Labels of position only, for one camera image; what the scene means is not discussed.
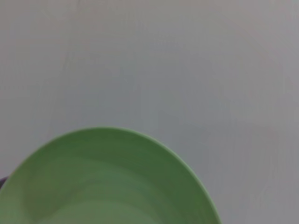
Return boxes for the light green plate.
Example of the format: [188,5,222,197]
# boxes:
[0,126,222,224]

